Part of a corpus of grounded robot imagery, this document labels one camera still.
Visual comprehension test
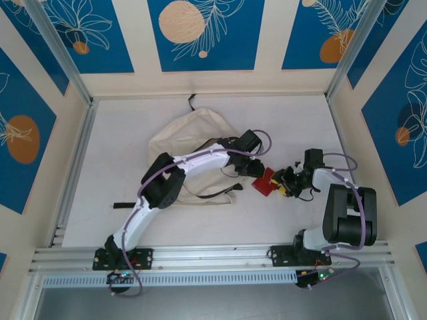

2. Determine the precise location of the red wallet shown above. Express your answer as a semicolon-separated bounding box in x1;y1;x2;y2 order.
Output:
252;167;282;197

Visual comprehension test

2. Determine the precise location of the cream canvas backpack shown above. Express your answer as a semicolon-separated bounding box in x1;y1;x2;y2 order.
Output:
112;94;250;209

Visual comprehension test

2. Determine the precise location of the small controller circuit board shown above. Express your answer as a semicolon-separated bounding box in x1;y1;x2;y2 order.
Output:
105;270;138;285
296;269;335;290

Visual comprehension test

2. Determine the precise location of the grey metal panel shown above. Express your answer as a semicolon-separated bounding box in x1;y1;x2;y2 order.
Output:
33;285;395;320

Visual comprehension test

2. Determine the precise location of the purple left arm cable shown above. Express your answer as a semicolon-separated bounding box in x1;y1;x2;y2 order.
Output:
109;129;274;298

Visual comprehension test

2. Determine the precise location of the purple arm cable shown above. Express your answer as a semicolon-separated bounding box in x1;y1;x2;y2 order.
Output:
109;129;274;298
298;152;371;291

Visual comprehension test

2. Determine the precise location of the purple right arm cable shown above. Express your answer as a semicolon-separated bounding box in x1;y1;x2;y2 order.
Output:
298;152;371;291

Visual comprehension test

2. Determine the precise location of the aluminium table side rail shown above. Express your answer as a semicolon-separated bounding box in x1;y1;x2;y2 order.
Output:
325;95;375;241
49;99;99;248

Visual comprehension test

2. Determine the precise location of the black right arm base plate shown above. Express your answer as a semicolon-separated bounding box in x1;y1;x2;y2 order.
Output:
269;244;333;267

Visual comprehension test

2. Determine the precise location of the aluminium mounting rail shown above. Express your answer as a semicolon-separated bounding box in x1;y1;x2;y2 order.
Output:
28;240;396;275

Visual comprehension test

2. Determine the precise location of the white slotted cable duct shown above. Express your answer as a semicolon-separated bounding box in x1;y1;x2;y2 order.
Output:
42;269;298;288

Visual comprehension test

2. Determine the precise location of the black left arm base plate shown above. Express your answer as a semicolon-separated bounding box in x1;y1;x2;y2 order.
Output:
92;248;154;270

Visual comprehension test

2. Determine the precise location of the aluminium frame post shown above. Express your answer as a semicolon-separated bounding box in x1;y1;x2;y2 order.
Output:
326;0;394;101
23;0;93;105

